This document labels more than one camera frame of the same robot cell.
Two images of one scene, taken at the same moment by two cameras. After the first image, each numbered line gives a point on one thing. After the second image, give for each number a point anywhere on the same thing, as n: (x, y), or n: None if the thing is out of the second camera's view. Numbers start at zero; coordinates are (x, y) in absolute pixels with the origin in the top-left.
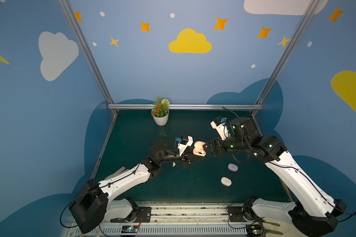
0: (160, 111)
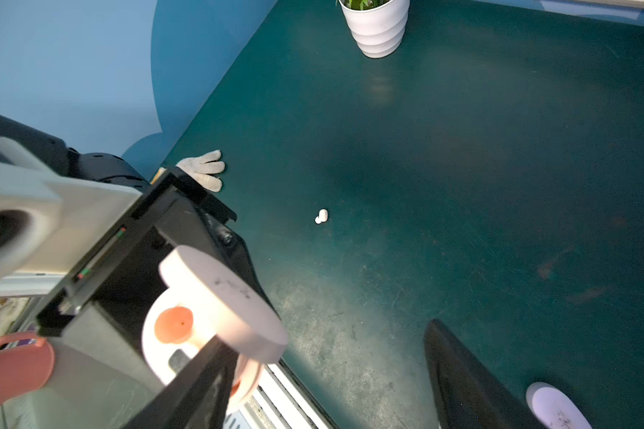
0: (379, 31)
